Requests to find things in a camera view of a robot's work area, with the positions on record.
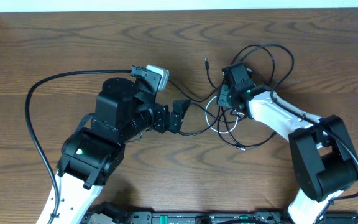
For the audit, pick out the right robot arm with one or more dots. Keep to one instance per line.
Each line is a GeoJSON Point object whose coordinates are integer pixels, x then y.
{"type": "Point", "coordinates": [322, 153]}

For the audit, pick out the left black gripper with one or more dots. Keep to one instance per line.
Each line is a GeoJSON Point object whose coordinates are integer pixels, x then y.
{"type": "Point", "coordinates": [166, 120]}

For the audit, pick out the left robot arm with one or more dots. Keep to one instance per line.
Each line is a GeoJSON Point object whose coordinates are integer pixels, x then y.
{"type": "Point", "coordinates": [124, 109]}

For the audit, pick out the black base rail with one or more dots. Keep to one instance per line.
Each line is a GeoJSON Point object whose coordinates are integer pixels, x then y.
{"type": "Point", "coordinates": [107, 212]}

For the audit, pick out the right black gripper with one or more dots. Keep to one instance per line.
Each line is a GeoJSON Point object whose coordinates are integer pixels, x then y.
{"type": "Point", "coordinates": [221, 99]}

